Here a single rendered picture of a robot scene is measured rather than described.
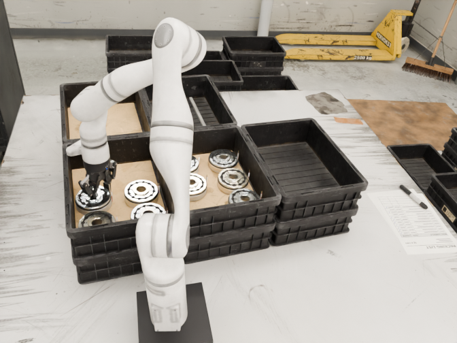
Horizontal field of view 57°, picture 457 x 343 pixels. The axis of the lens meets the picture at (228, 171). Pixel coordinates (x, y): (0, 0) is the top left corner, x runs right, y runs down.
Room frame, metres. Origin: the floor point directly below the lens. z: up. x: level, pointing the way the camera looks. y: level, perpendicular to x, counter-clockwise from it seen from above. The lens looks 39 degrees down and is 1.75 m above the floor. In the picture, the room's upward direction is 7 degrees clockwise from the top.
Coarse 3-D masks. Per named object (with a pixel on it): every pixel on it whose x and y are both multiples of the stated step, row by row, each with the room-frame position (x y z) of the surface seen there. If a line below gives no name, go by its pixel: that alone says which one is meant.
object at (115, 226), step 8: (128, 136) 1.15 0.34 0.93; (136, 136) 1.15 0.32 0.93; (144, 136) 1.16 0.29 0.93; (64, 144) 1.06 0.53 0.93; (64, 152) 1.02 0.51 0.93; (64, 160) 0.99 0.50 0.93; (64, 168) 0.95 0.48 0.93; (64, 176) 0.91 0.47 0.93; (64, 184) 0.88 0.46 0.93; (64, 192) 0.85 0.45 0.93; (104, 224) 0.75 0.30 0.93; (112, 224) 0.75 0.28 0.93; (120, 224) 0.76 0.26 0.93; (128, 224) 0.76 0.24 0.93; (136, 224) 0.77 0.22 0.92; (72, 232) 0.71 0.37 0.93; (80, 232) 0.72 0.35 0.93; (88, 232) 0.72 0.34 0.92; (96, 232) 0.73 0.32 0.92; (104, 232) 0.74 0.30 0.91; (112, 232) 0.74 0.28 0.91
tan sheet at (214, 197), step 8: (200, 160) 1.19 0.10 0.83; (200, 168) 1.15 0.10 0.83; (208, 168) 1.15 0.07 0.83; (240, 168) 1.17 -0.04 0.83; (208, 176) 1.11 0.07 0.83; (216, 176) 1.11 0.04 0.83; (208, 184) 1.07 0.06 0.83; (216, 184) 1.07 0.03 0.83; (248, 184) 1.09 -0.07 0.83; (208, 192) 1.03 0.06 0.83; (216, 192) 1.04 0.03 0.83; (200, 200) 0.99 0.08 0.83; (208, 200) 0.99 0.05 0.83; (216, 200) 1.00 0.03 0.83; (224, 200) 1.00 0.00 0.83; (192, 208) 0.95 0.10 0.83
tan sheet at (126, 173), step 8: (120, 168) 1.10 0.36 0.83; (128, 168) 1.10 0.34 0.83; (136, 168) 1.11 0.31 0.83; (144, 168) 1.11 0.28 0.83; (152, 168) 1.12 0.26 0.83; (72, 176) 1.03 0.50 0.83; (80, 176) 1.03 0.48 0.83; (120, 176) 1.06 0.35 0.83; (128, 176) 1.06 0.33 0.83; (136, 176) 1.07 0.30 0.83; (144, 176) 1.07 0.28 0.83; (152, 176) 1.08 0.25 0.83; (112, 184) 1.01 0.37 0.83; (120, 184) 1.02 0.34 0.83; (112, 192) 0.98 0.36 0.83; (120, 192) 0.98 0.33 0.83; (120, 200) 0.95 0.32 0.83; (160, 200) 0.97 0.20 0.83; (112, 208) 0.91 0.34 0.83; (120, 208) 0.91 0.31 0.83; (128, 208) 0.91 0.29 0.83; (80, 216) 0.86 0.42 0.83; (120, 216) 0.88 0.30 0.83; (128, 216) 0.88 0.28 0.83
